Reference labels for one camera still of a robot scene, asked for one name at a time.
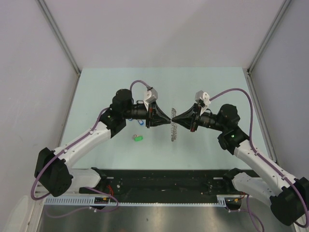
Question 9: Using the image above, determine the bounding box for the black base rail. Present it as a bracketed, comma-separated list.
[92, 168, 242, 196]

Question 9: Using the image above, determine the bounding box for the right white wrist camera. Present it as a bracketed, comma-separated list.
[195, 90, 211, 114]

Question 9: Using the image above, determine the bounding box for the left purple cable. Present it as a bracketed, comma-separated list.
[30, 80, 149, 219]

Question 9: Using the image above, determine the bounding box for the right aluminium frame post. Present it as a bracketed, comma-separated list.
[246, 0, 294, 74]

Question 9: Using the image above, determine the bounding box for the left aluminium frame post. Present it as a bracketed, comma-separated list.
[35, 0, 81, 76]

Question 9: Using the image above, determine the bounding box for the purple cable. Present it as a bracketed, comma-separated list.
[30, 80, 149, 219]
[210, 88, 309, 232]

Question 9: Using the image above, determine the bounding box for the blue key tag right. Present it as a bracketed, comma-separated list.
[138, 119, 144, 126]

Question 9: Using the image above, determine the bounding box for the aluminium side rail right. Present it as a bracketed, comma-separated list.
[245, 70, 300, 232]

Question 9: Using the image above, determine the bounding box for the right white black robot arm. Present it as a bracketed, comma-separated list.
[172, 103, 309, 226]

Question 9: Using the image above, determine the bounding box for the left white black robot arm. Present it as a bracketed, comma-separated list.
[34, 88, 171, 197]

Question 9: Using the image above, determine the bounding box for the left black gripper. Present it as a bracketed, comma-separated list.
[123, 101, 171, 129]

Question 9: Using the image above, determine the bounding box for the aluminium frame post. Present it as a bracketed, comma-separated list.
[35, 0, 81, 76]
[246, 0, 294, 74]

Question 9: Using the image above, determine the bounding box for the green key tag with key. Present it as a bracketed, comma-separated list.
[132, 134, 143, 142]

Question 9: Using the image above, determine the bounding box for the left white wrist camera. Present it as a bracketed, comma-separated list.
[143, 87, 158, 109]

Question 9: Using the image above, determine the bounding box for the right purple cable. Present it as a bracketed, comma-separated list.
[210, 88, 309, 232]

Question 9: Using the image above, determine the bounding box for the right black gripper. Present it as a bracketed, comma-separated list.
[172, 103, 225, 133]

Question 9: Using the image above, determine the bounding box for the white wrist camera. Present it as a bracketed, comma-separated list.
[143, 87, 158, 109]
[195, 90, 211, 114]

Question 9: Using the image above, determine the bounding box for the white slotted cable duct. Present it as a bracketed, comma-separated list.
[45, 194, 239, 207]

